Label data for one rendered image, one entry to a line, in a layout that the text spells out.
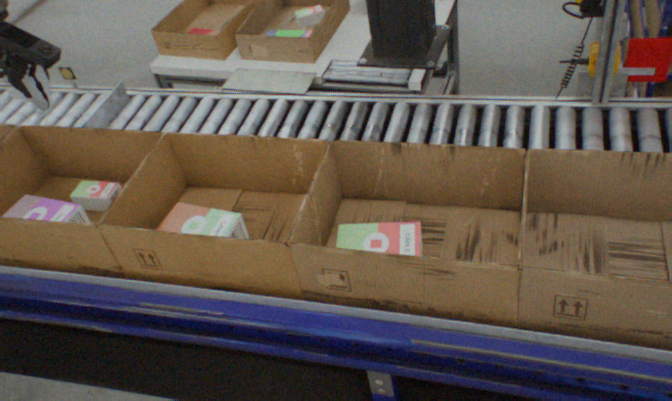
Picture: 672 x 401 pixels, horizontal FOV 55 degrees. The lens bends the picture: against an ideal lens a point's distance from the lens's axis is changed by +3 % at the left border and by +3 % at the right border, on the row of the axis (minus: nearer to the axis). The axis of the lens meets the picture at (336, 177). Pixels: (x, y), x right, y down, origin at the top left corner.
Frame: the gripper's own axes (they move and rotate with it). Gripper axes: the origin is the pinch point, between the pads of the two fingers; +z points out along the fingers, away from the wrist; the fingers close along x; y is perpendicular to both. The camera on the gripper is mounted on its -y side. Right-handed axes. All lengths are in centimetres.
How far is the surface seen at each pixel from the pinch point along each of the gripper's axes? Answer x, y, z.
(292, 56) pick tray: -85, -19, 41
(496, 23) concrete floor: -243, -78, 117
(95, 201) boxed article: 0.7, 1.1, 27.0
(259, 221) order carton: 0.6, -38.9, 30.4
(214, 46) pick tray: -87, 10, 38
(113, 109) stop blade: -56, 35, 42
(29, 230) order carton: 19.2, 0.6, 17.1
